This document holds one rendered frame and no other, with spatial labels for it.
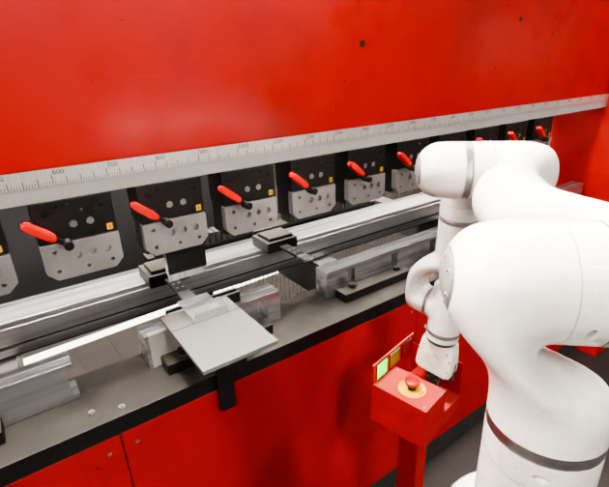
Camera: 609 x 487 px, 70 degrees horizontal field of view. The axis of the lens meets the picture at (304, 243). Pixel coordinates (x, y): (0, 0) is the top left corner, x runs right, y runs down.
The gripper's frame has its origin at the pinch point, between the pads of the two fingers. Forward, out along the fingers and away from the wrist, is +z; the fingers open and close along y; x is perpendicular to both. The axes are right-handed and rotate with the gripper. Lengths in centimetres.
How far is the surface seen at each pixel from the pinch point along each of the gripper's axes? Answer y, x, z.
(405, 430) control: 1.4, -15.1, 5.1
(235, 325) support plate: -33, -41, -23
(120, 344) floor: -195, -9, 91
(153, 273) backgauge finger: -70, -42, -22
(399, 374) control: -6.7, -7.0, -3.2
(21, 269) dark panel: -106, -66, -19
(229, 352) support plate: -26, -49, -24
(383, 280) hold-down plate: -29.3, 16.6, -13.7
